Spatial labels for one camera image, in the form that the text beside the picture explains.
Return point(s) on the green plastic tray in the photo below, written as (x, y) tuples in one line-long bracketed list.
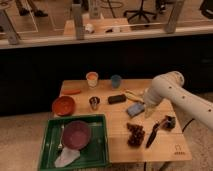
[(94, 154)]

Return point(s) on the yellow banana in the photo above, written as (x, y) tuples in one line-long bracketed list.
[(132, 96)]

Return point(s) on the small metal cup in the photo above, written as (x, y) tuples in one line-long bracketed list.
[(94, 102)]

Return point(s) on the dark grape bunch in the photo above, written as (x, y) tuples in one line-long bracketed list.
[(137, 135)]

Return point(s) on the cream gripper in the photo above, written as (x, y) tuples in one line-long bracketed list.
[(149, 110)]

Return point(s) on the white cup with orange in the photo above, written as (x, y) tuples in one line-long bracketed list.
[(92, 79)]

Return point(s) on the black office chair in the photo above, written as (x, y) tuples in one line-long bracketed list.
[(141, 13)]

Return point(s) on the red bowl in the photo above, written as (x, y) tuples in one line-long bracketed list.
[(63, 106)]

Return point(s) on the small wooden background table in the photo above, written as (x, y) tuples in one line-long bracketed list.
[(100, 26)]

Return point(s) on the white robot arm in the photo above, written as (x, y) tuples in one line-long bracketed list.
[(170, 86)]

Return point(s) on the blue sponge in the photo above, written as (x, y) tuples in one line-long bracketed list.
[(135, 109)]

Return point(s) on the blue cup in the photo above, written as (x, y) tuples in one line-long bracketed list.
[(115, 81)]

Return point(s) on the white crumpled cloth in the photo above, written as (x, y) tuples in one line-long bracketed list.
[(66, 157)]

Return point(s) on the person's feet in shoes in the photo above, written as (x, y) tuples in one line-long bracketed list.
[(38, 13)]

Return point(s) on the black rectangular block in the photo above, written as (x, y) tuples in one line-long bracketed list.
[(116, 99)]

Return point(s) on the dark small object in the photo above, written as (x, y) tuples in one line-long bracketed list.
[(170, 123)]

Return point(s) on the purple plate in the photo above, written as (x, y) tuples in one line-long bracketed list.
[(76, 135)]

